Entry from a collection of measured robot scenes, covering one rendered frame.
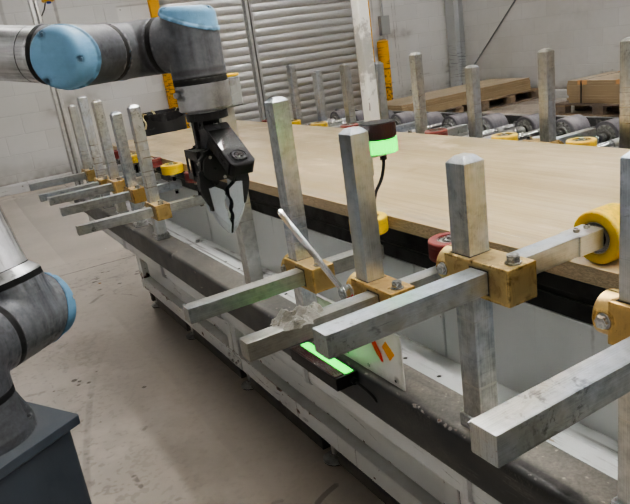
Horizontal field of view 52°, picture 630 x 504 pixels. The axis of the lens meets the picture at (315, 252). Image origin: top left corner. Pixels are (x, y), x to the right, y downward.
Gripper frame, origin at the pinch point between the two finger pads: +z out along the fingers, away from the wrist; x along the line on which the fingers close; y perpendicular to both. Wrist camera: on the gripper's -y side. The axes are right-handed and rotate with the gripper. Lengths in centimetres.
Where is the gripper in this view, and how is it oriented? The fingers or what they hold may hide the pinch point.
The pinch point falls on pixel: (232, 226)
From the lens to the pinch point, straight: 114.8
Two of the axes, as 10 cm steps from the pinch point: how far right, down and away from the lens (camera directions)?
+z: 1.4, 9.4, 3.1
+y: -5.1, -2.0, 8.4
